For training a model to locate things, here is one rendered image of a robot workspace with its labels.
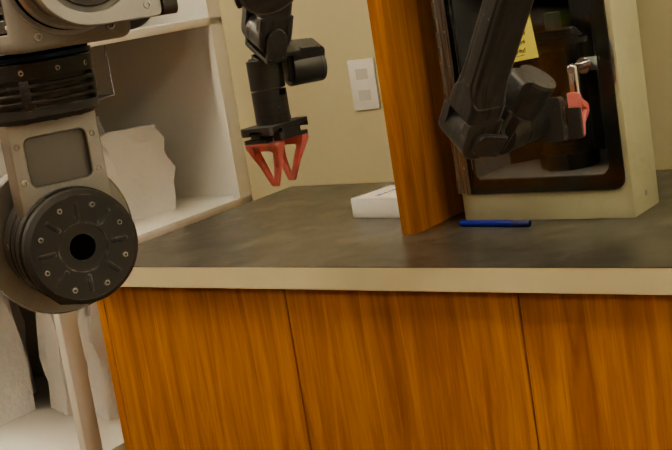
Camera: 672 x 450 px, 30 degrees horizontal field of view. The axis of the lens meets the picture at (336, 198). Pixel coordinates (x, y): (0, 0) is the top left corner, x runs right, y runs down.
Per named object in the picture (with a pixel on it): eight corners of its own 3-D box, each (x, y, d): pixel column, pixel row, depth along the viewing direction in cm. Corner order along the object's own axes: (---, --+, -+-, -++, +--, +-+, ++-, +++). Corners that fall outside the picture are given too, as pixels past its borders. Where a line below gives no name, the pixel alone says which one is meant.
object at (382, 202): (390, 203, 254) (387, 184, 253) (454, 203, 243) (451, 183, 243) (352, 218, 245) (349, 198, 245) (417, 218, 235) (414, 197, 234)
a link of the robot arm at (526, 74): (436, 118, 178) (467, 156, 173) (472, 52, 173) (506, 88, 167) (496, 122, 186) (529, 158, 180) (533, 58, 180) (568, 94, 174)
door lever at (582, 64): (597, 114, 205) (582, 115, 206) (590, 56, 203) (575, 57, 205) (584, 120, 200) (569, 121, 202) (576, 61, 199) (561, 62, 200)
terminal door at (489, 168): (464, 194, 223) (432, -31, 217) (627, 189, 205) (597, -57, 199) (462, 195, 223) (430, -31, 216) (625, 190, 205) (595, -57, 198)
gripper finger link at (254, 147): (310, 178, 204) (301, 122, 203) (284, 188, 199) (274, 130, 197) (277, 180, 208) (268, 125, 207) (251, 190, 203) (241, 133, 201)
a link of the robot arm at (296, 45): (243, 11, 199) (267, 32, 193) (307, 0, 204) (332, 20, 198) (243, 79, 206) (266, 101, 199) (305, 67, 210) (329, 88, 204)
